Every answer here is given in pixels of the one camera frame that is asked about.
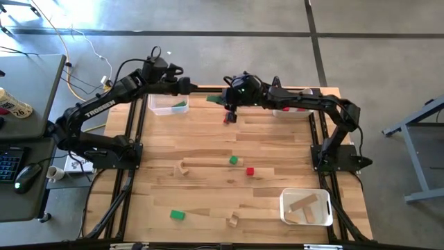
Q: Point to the white mug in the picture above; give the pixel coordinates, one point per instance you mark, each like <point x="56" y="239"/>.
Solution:
<point x="55" y="173"/>

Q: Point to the white printed box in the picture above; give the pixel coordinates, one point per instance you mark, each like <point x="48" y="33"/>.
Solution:
<point x="74" y="166"/>

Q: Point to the long wooden block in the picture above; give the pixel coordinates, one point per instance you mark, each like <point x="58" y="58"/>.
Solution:
<point x="303" y="202"/>

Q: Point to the silver metal bracket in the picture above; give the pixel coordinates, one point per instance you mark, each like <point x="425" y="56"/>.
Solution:
<point x="126" y="246"/>
<point x="322" y="247"/>

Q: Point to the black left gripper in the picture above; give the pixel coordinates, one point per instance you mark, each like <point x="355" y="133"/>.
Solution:
<point x="177" y="86"/>

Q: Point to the black stand legs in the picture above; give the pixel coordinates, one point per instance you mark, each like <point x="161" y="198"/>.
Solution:
<point x="17" y="3"/>

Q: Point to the white power adapter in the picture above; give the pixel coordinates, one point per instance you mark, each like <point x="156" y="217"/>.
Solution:
<point x="104" y="80"/>

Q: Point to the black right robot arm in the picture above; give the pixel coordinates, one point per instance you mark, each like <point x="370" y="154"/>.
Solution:
<point x="312" y="100"/>

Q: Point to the green rectangular block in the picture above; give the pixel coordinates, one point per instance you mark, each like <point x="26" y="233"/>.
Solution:
<point x="215" y="99"/>
<point x="179" y="104"/>
<point x="177" y="215"/>

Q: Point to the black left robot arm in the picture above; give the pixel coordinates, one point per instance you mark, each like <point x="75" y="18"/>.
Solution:
<point x="100" y="106"/>

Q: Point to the green cube block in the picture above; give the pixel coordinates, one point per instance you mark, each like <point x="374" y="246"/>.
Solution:
<point x="234" y="160"/>

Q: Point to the black computer mouse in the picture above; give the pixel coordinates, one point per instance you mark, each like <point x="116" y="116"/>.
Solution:
<point x="26" y="177"/>

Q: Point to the grey desk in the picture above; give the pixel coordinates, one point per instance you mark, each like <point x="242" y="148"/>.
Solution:
<point x="31" y="90"/>
<point x="24" y="205"/>

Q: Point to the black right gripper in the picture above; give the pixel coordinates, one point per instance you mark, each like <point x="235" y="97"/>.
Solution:
<point x="243" y="90"/>

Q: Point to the white plastic bin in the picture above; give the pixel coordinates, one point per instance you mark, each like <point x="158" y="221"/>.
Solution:
<point x="322" y="208"/>
<point x="293" y="114"/>

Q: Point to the blue-grey table frame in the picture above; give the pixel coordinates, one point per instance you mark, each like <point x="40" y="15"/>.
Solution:
<point x="412" y="121"/>

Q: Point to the black aluminium table frame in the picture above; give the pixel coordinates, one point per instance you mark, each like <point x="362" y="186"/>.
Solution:
<point x="208" y="90"/>

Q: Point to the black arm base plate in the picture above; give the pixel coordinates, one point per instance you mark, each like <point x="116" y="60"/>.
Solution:
<point x="133" y="163"/>
<point x="347" y="160"/>

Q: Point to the clear plastic bin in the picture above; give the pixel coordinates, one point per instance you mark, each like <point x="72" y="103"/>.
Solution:
<point x="163" y="106"/>

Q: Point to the black backlit keyboard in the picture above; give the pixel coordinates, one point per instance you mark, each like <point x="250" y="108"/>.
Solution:
<point x="8" y="165"/>

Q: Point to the small red object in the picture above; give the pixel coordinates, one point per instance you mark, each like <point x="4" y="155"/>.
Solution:
<point x="3" y="111"/>

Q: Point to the white labelled bottle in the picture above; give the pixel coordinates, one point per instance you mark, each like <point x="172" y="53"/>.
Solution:
<point x="15" y="106"/>

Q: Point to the red cube block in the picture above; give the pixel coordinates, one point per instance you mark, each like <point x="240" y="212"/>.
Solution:
<point x="250" y="171"/>

